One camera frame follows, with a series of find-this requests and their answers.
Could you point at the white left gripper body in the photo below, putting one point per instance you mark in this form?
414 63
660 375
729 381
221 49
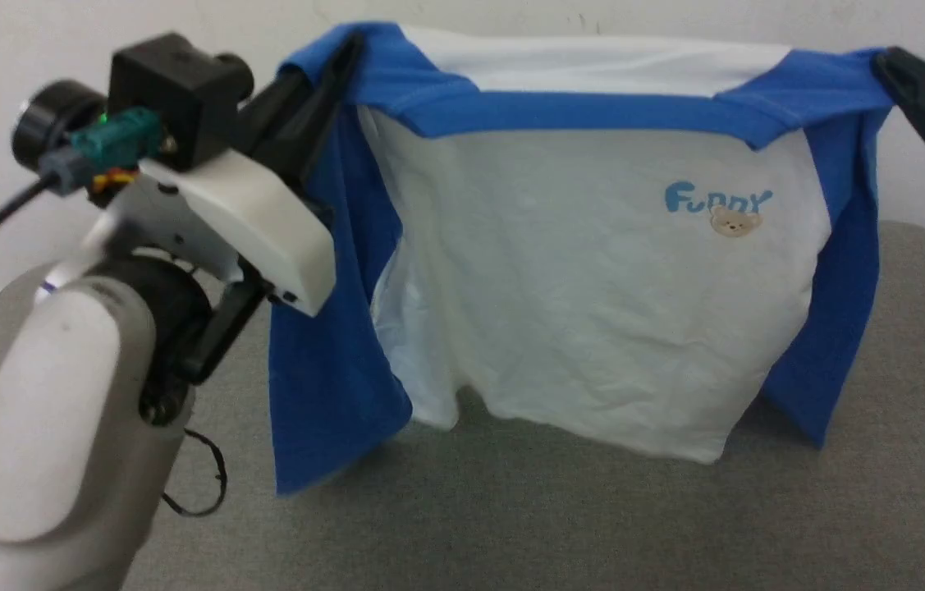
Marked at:
265 230

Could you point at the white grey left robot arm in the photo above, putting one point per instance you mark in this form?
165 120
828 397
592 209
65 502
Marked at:
43 427

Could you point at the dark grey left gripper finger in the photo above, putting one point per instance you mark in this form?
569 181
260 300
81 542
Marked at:
327 164
298 98

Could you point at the white and blue t-shirt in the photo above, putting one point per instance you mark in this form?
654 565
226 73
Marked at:
593 287

